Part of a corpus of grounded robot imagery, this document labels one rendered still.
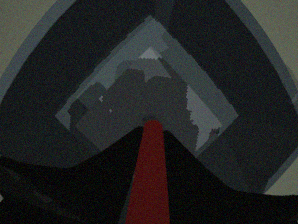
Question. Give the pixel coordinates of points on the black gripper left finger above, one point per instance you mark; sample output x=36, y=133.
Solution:
x=92, y=192

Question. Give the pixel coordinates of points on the red peg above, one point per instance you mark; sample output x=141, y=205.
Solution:
x=149, y=202

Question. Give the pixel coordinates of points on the dark grey open box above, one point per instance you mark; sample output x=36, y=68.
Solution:
x=80, y=47

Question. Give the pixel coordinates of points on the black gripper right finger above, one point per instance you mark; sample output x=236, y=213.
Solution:
x=198, y=197

